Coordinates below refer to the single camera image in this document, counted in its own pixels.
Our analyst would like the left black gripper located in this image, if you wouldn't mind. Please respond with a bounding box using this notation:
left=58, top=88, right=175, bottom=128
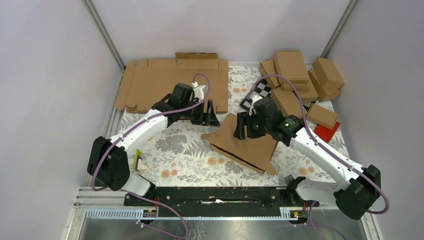
left=180, top=99, right=220, bottom=127

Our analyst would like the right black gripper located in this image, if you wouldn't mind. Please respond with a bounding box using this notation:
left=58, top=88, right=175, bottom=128
left=233, top=111, right=271, bottom=141

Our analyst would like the cardboard box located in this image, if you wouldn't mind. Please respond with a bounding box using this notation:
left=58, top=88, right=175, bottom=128
left=274, top=50, right=310, bottom=84
left=201, top=113, right=278, bottom=175
left=259, top=59, right=281, bottom=89
left=312, top=57, right=345, bottom=90
left=273, top=80, right=318, bottom=104
left=308, top=69, right=341, bottom=102

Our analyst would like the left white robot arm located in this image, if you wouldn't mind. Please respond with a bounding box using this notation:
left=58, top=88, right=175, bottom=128
left=87, top=81, right=220, bottom=206

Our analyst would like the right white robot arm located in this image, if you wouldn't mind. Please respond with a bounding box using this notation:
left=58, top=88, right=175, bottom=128
left=233, top=95, right=390, bottom=220

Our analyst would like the folded box on checkerboard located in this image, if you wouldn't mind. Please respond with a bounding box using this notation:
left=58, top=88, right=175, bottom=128
left=270, top=88, right=305, bottom=119

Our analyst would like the leaning folded cardboard box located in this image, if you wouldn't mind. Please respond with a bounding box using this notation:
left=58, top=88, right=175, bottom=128
left=259, top=59, right=281, bottom=89

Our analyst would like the folded box on red box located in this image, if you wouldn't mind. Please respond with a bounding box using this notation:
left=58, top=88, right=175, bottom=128
left=306, top=103, right=339, bottom=130

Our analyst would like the floral patterned table mat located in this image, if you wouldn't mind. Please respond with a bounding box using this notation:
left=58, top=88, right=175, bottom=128
left=136, top=66, right=335, bottom=187

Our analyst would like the black white checkerboard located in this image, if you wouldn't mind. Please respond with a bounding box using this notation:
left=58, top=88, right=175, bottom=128
left=239, top=79, right=318, bottom=111

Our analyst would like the stack of flat cardboard sheets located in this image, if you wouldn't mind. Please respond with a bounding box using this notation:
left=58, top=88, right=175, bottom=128
left=115, top=52, right=229, bottom=113

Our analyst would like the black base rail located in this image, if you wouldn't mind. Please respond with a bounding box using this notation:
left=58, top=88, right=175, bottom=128
left=123, top=186, right=312, bottom=219

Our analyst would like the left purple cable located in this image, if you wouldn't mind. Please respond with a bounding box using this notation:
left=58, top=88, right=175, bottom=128
left=90, top=72, right=212, bottom=240

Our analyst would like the purple cable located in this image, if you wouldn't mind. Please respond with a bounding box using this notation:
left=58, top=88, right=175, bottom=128
left=90, top=72, right=212, bottom=240
left=248, top=74, right=390, bottom=240

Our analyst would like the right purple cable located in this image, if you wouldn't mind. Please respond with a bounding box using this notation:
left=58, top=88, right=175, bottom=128
left=248, top=74, right=390, bottom=240

